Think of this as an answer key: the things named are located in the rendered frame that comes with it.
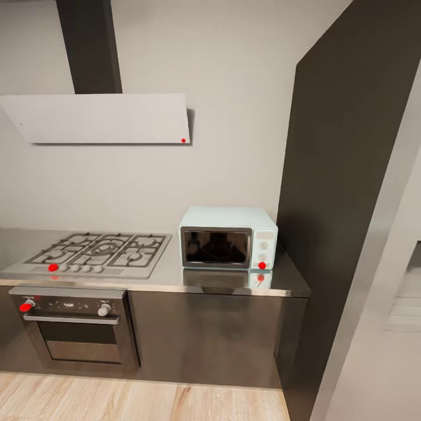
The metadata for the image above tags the microwave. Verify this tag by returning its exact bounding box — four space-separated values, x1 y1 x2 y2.
178 206 278 270

